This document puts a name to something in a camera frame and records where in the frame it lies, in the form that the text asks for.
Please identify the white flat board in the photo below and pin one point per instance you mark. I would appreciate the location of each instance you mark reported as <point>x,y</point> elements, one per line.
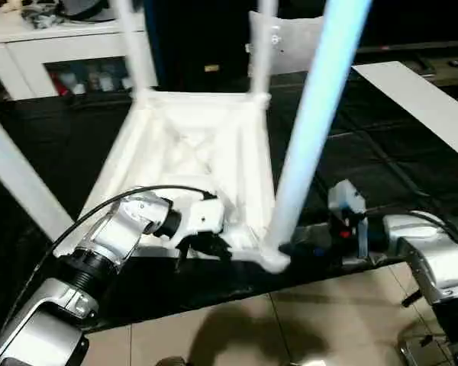
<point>420,103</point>

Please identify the black stand leg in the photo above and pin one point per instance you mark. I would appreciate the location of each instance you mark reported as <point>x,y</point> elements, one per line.
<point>411,297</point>

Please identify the metal chair frame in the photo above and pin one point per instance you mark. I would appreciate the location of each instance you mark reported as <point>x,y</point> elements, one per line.
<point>420,351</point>

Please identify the dark round appliance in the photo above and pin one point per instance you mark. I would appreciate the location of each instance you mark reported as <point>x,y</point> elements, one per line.
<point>69,9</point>

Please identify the grey cushion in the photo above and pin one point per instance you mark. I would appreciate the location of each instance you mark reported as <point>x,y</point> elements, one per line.
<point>290,42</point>

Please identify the white glass-door cabinet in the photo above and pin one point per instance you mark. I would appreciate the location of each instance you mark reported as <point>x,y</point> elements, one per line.
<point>61,53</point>

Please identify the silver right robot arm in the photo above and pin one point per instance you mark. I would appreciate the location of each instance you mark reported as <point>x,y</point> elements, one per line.
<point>435,259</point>

